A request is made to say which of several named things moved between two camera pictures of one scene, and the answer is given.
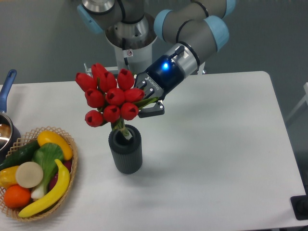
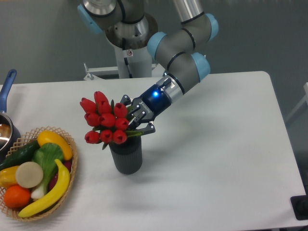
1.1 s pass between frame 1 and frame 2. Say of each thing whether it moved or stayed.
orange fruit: stayed
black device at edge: stayed
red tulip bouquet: moved
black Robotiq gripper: moved
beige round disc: stayed
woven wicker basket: stayed
